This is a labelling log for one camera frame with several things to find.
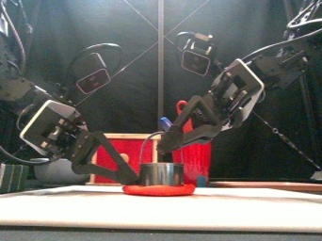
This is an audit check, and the red loop-handled utensil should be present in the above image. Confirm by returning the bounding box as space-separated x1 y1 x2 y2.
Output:
175 100 191 118

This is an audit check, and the grey vertical frame pole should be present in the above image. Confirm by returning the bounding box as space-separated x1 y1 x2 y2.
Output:
158 0 166 134

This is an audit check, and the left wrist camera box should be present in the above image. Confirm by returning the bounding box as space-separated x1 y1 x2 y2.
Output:
65 51 113 105

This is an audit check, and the green striped block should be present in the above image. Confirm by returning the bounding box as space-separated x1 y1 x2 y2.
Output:
0 162 31 195

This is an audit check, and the grey bowl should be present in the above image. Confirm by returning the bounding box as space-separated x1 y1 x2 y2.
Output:
32 157 92 185

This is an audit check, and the black looped camera cable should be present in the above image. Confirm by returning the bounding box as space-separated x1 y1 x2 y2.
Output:
68 42 126 78

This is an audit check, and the blue-handled utensil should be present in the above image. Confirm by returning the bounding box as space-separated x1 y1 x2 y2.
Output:
159 116 175 132

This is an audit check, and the wooden strip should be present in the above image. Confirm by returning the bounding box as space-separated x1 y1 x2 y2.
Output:
207 180 322 193

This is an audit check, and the white cutting board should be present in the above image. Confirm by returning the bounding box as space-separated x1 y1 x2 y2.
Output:
0 185 322 234

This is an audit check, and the red ribbed utensil cup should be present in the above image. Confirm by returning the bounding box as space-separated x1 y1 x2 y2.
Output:
171 118 214 186

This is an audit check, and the diagonal metal brace chain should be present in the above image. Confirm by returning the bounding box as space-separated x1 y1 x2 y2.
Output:
250 110 322 172

